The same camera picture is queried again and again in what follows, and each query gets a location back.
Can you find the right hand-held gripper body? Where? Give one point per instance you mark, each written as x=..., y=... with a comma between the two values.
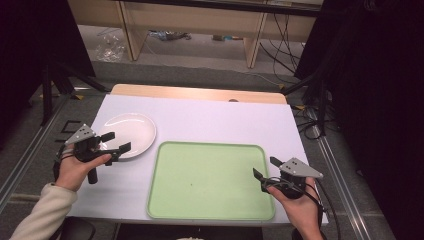
x=293, y=185

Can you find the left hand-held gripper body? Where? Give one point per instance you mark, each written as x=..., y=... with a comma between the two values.
x=87, y=149

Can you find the white round plate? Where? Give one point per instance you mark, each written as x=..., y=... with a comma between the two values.
x=135, y=130

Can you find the light green plastic tray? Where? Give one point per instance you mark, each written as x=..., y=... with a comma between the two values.
x=206, y=183

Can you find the person's left hand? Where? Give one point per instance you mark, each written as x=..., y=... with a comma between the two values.
x=71, y=171

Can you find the person's right hand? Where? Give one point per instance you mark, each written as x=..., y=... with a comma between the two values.
x=301, y=211

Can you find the black metal stand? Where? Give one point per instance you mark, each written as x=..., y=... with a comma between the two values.
x=321, y=110
x=46, y=96

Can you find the white table cover sheet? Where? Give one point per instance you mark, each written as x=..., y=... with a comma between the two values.
x=216, y=121

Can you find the small dark round object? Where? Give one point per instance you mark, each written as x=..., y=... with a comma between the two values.
x=233, y=100

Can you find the black stool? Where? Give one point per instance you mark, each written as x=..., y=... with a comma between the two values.
x=76, y=230

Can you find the clear crumpled plastic bag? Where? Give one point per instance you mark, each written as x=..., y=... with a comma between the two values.
x=108, y=48

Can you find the black curtain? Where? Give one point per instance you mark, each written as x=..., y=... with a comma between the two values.
x=376, y=100
x=30, y=50

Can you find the crumpled blue wrapper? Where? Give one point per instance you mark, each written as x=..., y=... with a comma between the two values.
x=168, y=35

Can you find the small brown and blue item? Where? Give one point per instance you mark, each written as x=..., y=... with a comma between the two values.
x=226, y=37

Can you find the light wooden desk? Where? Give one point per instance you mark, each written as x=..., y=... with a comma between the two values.
x=200, y=18

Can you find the metal floor rail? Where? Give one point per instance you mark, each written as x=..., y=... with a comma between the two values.
x=23, y=170
x=343, y=196

